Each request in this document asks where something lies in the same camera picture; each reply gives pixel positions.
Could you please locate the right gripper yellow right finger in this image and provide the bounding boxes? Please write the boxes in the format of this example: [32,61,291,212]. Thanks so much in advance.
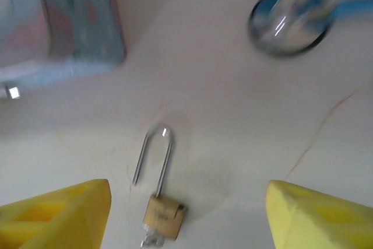
[265,179,373,249]

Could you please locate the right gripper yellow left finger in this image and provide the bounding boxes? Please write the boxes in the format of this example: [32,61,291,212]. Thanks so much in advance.
[0,178,111,249]

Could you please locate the silver key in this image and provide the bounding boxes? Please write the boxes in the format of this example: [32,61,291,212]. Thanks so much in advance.
[140,222,167,248]

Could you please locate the brass padlock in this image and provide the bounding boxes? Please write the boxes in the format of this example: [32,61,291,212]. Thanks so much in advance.
[132,122,188,241]

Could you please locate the blue cartoon tin box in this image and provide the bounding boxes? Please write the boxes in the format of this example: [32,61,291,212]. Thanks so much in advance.
[0,0,128,92]

